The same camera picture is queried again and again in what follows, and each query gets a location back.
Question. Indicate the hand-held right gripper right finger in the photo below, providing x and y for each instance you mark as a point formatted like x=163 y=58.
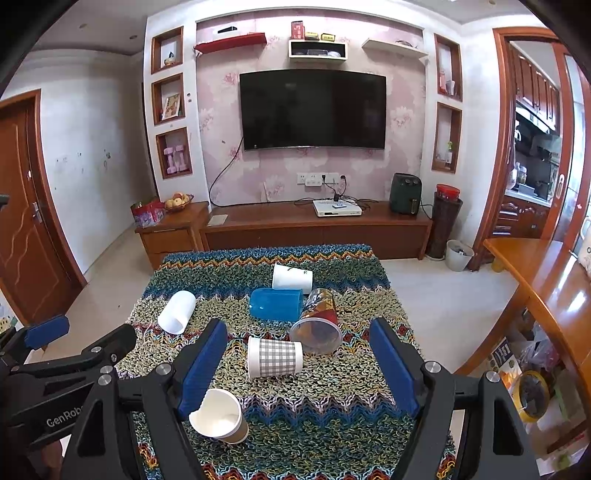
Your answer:
x=396 y=369

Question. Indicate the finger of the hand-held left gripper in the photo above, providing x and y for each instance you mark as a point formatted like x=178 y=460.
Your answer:
x=46 y=331
x=108 y=344

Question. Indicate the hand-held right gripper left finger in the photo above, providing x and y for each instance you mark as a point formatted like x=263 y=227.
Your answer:
x=199 y=369

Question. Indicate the grey checkered paper cup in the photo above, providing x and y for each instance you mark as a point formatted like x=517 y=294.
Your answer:
x=274 y=359

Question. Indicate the brown paper cup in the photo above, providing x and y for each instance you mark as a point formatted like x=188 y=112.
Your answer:
x=217 y=417

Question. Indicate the plain white cup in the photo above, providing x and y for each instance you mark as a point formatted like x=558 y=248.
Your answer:
x=176 y=310

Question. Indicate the clear printed plastic cup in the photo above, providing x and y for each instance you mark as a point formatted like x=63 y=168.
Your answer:
x=319 y=318

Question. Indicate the blue plastic cup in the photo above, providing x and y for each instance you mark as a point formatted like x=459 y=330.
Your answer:
x=276 y=303

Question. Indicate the white cup with leaf print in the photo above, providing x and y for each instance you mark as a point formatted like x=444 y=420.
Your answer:
x=291 y=278

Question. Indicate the colourful knitted table mat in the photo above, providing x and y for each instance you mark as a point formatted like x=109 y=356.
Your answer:
x=295 y=406

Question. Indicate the small wooden side cabinet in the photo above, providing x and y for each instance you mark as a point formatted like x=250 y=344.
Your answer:
x=168 y=237

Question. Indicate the brown wooden door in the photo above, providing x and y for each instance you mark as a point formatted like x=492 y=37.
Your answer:
x=27 y=207

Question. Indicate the yellow tape roll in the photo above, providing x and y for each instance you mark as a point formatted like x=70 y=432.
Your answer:
x=521 y=397

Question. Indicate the white waste bin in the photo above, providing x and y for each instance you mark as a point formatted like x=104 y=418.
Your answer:
x=459 y=256

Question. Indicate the red gift bag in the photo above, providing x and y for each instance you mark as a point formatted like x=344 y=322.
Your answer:
x=147 y=214

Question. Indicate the grey pad on cabinet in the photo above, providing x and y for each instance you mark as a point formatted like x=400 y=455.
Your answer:
x=217 y=220

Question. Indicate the dark wicker stand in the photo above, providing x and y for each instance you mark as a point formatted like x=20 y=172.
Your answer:
x=444 y=226

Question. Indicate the bowl of fruit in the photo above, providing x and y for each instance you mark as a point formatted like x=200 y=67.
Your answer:
x=178 y=202

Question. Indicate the long wooden television cabinet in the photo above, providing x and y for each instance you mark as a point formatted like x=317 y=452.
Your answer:
x=314 y=230

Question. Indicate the white set-top box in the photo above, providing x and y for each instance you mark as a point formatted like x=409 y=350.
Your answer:
x=337 y=210

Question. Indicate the orange wooden table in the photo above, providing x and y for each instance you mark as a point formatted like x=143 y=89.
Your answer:
x=549 y=286

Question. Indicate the dark green air fryer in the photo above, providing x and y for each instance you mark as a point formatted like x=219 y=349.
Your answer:
x=404 y=194

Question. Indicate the red-lidded container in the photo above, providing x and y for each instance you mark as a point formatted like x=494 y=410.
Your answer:
x=448 y=191

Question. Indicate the pink dumbbell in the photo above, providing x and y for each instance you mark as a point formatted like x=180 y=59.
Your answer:
x=181 y=158
x=168 y=160

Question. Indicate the small potted plant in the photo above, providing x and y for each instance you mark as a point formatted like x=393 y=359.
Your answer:
x=449 y=152

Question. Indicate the framed picture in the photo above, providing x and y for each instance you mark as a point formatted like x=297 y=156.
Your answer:
x=171 y=106

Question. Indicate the black flat-screen television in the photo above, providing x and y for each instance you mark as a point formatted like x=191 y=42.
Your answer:
x=313 y=110

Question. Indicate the red tin box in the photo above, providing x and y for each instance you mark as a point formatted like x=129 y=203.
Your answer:
x=298 y=30

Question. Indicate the white wall socket strip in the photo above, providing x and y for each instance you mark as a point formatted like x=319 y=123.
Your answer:
x=316 y=179

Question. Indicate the red wall shelf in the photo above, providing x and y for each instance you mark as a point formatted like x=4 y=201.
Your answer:
x=231 y=42

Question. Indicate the white box wall shelf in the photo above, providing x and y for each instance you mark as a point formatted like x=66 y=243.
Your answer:
x=317 y=44

